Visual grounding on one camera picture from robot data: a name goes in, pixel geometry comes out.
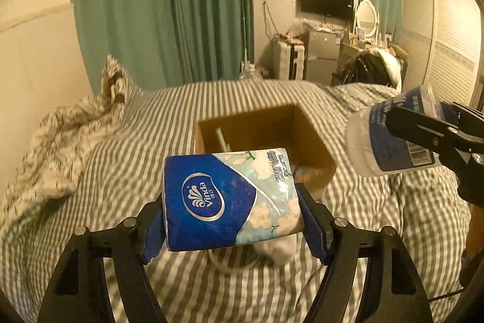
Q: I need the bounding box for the grey small fridge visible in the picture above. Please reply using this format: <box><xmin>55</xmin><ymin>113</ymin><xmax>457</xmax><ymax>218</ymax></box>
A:
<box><xmin>305</xmin><ymin>29</ymin><xmax>342</xmax><ymax>84</ymax></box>

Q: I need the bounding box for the wide green curtain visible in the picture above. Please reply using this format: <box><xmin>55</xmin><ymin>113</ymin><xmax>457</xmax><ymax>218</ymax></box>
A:
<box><xmin>70</xmin><ymin>0</ymin><xmax>255</xmax><ymax>97</ymax></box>

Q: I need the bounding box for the clear large plastic jug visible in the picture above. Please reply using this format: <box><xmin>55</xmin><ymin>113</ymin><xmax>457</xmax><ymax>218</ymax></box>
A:
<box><xmin>238</xmin><ymin>60</ymin><xmax>264</xmax><ymax>82</ymax></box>

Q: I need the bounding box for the blue floral tissue pack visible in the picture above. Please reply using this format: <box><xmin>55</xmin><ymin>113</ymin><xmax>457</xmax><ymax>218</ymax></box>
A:
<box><xmin>162</xmin><ymin>147</ymin><xmax>306</xmax><ymax>253</ymax></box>

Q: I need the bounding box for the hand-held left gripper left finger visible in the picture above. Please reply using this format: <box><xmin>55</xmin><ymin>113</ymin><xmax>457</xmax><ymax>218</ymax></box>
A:
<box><xmin>37</xmin><ymin>193</ymin><xmax>169</xmax><ymax>323</ymax></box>

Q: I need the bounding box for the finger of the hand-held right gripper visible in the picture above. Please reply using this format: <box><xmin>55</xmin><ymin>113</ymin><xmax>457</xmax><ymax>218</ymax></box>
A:
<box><xmin>440</xmin><ymin>100</ymin><xmax>484</xmax><ymax>124</ymax></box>
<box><xmin>385</xmin><ymin>104</ymin><xmax>459</xmax><ymax>150</ymax></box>

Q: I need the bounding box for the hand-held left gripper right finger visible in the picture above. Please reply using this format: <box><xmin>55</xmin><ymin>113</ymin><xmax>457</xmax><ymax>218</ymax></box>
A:
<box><xmin>294</xmin><ymin>183</ymin><xmax>434</xmax><ymax>323</ymax></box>

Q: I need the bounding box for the white patterned blanket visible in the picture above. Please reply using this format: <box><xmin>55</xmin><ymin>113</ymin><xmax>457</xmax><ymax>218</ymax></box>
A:
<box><xmin>0</xmin><ymin>54</ymin><xmax>145</xmax><ymax>230</ymax></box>

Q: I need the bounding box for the clear plastic bag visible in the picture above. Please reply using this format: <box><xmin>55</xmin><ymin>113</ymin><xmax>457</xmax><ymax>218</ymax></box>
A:
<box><xmin>286</xmin><ymin>18</ymin><xmax>311</xmax><ymax>44</ymax></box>

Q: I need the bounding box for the chair with black clothes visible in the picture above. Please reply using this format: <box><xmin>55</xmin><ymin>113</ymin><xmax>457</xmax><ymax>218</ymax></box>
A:
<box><xmin>330</xmin><ymin>50</ymin><xmax>404</xmax><ymax>94</ymax></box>

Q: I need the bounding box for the white cloth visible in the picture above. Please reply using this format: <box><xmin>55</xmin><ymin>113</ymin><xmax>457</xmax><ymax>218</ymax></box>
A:
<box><xmin>253</xmin><ymin>235</ymin><xmax>300</xmax><ymax>265</ymax></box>

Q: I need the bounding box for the brown cardboard box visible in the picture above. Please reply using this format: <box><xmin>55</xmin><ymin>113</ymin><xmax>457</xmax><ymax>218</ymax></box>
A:
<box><xmin>195</xmin><ymin>103</ymin><xmax>337</xmax><ymax>196</ymax></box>

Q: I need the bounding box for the white suitcase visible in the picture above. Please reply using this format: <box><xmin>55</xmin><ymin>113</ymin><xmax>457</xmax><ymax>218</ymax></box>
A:
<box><xmin>277</xmin><ymin>40</ymin><xmax>306</xmax><ymax>82</ymax></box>

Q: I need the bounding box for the white cable loop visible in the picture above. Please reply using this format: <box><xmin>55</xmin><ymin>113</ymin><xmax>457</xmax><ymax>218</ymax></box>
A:
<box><xmin>207</xmin><ymin>247</ymin><xmax>266</xmax><ymax>275</ymax></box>

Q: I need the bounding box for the grey striped bed cover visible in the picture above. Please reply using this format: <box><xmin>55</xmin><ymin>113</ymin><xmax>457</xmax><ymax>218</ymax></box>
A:
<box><xmin>0</xmin><ymin>78</ymin><xmax>478</xmax><ymax>323</ymax></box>

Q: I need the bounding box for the white louvred wardrobe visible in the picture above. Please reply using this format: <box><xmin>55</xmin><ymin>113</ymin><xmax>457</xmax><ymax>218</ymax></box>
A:
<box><xmin>400</xmin><ymin>0</ymin><xmax>484</xmax><ymax>109</ymax></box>

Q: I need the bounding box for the white stick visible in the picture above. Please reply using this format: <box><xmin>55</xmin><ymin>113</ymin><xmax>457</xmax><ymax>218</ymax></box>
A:
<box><xmin>215</xmin><ymin>129</ymin><xmax>233</xmax><ymax>153</ymax></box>

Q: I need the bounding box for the white oval table mirror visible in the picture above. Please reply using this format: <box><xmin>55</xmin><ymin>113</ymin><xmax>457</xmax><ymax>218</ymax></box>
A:
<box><xmin>355</xmin><ymin>0</ymin><xmax>379</xmax><ymax>41</ymax></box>

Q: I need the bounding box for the clear plastic water bottle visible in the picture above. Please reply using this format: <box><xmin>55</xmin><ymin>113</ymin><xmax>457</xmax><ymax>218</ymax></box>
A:
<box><xmin>345</xmin><ymin>84</ymin><xmax>460</xmax><ymax>176</ymax></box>

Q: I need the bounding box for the black cable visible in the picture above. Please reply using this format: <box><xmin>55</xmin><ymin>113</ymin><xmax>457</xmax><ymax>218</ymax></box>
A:
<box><xmin>427</xmin><ymin>258</ymin><xmax>474</xmax><ymax>304</ymax></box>

